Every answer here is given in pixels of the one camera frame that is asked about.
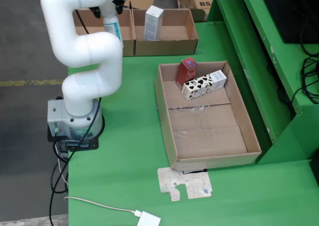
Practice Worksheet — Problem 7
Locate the flattened patterned carton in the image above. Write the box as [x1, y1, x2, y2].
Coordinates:
[157, 166, 213, 202]

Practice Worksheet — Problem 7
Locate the grey base control box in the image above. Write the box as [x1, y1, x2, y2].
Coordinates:
[47, 98, 73, 138]

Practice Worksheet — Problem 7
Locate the divided cardboard box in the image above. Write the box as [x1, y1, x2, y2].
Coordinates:
[72, 1, 206, 58]

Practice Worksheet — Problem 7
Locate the black cable bundle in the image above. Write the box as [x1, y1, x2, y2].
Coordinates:
[289, 23, 319, 119]

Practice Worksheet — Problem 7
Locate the cow print carton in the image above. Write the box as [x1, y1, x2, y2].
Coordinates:
[181, 70, 227, 101]

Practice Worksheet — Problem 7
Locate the black monitor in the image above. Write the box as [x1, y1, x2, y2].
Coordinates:
[258, 0, 319, 44]

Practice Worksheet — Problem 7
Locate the white bottle teal label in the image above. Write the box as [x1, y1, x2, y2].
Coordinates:
[102, 1, 124, 47]

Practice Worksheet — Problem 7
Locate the white adapter cable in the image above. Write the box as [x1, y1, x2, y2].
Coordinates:
[64, 196, 143, 217]

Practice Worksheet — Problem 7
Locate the long black arm cable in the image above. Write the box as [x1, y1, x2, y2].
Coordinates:
[48, 8, 102, 226]

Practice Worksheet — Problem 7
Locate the green metal shelf frame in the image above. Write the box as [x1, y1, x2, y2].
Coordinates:
[206, 0, 319, 166]

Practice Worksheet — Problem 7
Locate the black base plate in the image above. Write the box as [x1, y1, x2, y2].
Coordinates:
[47, 96, 99, 152]

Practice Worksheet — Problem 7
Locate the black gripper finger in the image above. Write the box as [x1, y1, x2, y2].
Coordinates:
[90, 5, 102, 19]
[112, 0, 127, 15]

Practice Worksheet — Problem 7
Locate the white d'Alba carton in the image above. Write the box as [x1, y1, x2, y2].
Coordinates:
[144, 4, 164, 41]

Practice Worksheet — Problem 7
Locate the shallow cardboard tray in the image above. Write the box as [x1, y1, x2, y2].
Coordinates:
[154, 60, 262, 172]

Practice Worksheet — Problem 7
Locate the black looped cable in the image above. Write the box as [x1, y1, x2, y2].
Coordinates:
[50, 146, 69, 194]

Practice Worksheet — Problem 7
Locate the white power adapter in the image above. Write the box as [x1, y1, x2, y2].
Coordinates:
[136, 211, 161, 226]

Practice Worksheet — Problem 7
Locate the red small carton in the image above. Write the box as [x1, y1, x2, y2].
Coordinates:
[175, 57, 199, 91]

